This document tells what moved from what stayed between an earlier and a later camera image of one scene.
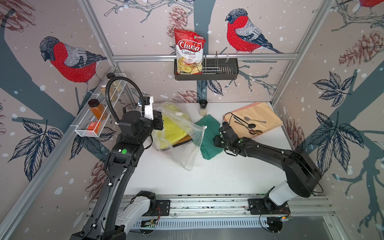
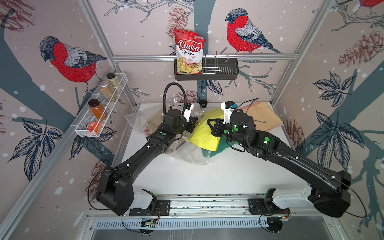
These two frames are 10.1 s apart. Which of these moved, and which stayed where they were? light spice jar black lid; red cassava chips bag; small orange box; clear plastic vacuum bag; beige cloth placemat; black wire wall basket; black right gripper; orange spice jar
Moved: black right gripper; clear plastic vacuum bag
Stayed: orange spice jar; red cassava chips bag; black wire wall basket; small orange box; light spice jar black lid; beige cloth placemat
